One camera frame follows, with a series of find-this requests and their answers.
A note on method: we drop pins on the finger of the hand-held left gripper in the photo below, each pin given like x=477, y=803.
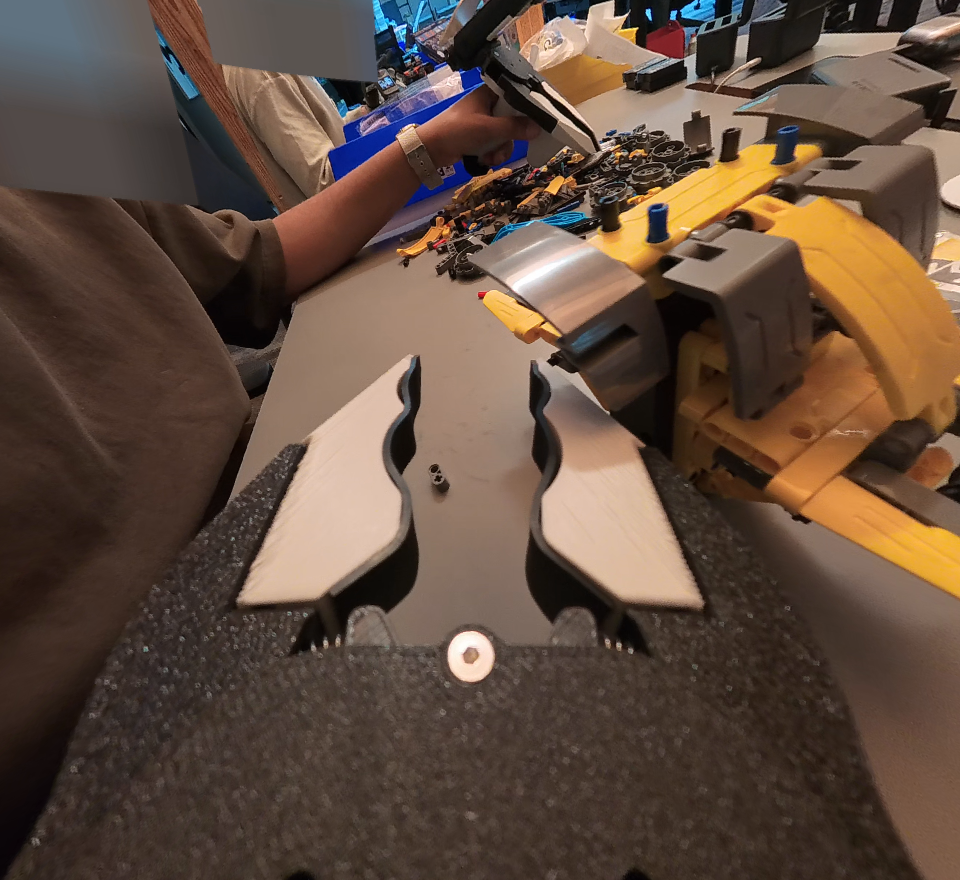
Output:
x=566, y=108
x=559, y=130

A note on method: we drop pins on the pile of toy brick pieces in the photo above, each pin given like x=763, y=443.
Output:
x=637, y=168

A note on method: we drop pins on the person's left forearm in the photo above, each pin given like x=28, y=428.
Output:
x=345, y=220

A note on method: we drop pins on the dark grey brick connector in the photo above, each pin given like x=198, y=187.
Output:
x=439, y=479

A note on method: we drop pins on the silver rounded device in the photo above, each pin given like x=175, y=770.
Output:
x=930, y=34

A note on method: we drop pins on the small black charging dock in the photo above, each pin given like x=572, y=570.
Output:
x=716, y=48

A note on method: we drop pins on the black battery box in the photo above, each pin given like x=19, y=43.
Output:
x=654, y=74

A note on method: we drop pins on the grey mesh office chair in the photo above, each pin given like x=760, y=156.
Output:
x=255, y=366

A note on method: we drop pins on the blue curved brick piece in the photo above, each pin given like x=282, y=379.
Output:
x=525, y=229

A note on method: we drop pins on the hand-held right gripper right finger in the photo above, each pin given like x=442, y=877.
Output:
x=615, y=520

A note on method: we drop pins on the wooden post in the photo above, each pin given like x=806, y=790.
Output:
x=187, y=33

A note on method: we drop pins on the person's left hand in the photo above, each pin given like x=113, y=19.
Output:
x=472, y=134

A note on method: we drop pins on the dark grey upright brick panel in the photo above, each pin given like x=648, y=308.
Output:
x=697, y=134

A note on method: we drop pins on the blue plastic bin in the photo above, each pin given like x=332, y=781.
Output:
x=367, y=153

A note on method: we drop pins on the large black charging dock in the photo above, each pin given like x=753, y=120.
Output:
x=799, y=10

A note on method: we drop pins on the yellow cardboard box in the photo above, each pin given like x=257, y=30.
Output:
x=592, y=82

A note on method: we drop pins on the crumpled white paper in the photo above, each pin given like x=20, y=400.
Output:
x=600, y=33

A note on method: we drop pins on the black power bank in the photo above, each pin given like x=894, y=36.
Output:
x=840, y=115

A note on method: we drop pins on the yellow toy brick vehicle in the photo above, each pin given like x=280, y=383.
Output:
x=825, y=340

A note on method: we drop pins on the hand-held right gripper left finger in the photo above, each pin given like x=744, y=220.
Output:
x=330, y=520

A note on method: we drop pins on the red container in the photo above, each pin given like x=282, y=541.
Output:
x=665, y=40

